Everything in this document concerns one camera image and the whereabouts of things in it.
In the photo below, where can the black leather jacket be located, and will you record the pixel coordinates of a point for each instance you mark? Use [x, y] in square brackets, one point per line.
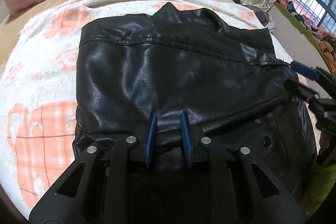
[157, 69]

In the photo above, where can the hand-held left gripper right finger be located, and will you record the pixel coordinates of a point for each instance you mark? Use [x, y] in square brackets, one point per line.
[186, 140]

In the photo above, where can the green sill cover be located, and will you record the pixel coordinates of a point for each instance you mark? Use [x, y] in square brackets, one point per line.
[296, 22]

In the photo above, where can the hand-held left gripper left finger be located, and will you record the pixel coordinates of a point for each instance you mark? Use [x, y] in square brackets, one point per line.
[151, 140]

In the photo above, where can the person's right hand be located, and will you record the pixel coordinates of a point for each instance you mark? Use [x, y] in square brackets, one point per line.
[328, 148]

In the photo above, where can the heap of clothes on sill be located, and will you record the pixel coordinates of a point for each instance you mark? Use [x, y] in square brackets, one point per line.
[309, 24]

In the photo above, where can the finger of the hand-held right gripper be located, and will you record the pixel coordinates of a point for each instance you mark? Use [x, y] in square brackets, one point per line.
[296, 87]
[302, 68]

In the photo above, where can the white orange plaid fleece blanket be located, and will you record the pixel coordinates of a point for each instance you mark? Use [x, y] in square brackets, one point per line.
[39, 82]

